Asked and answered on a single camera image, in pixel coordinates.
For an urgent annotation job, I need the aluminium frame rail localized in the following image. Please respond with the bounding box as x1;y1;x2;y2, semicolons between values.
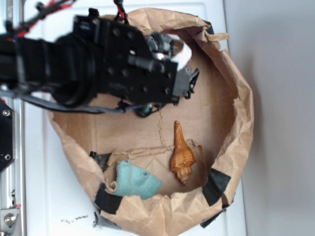
0;0;27;236

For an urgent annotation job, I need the white plastic tray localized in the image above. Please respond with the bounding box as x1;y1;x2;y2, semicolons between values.
24;0;247;236

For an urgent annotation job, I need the light teal cloth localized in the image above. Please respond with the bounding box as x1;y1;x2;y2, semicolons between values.
114;160;162;200

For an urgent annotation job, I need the red black wire bundle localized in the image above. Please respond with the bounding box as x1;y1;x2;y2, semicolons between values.
4;0;130;41

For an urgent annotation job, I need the dark green plastic pickle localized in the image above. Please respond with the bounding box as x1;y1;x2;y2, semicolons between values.
136;106;153;118

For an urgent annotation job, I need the brown paper bag bin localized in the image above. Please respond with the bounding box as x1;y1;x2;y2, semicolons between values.
49;8;254;236

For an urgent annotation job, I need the orange spiral seashell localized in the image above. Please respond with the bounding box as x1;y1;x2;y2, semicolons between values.
170;120;196;185

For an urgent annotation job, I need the grey braided cable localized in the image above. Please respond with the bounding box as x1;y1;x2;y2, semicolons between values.
0;88;138;116

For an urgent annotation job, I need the black mounting bracket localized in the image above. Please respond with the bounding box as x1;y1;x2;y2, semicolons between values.
0;98;14;174

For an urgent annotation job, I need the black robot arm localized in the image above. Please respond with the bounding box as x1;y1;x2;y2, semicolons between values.
0;16;199;108

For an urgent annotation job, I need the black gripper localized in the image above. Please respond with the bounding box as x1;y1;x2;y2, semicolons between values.
73;16;199;105

